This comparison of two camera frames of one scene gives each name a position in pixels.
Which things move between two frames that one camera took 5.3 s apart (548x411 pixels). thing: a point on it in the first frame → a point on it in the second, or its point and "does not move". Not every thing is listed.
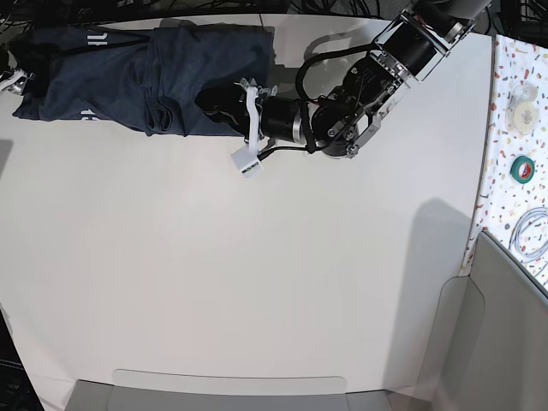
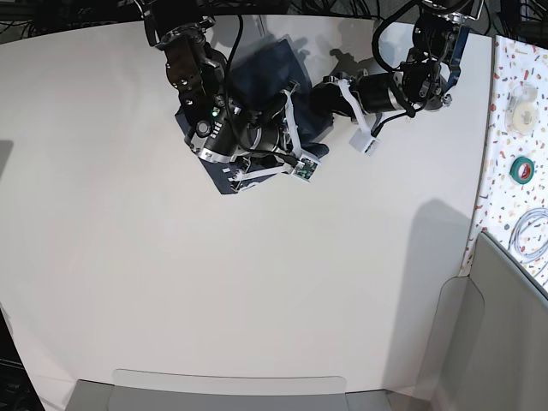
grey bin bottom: x=169 y=390 does not move
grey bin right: x=489 y=346 does not move
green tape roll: x=522 y=169 does not move
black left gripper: x=8 y=72 → x=265 y=132
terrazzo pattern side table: x=515 y=173 does not move
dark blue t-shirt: x=147 y=77 → x=256 y=80
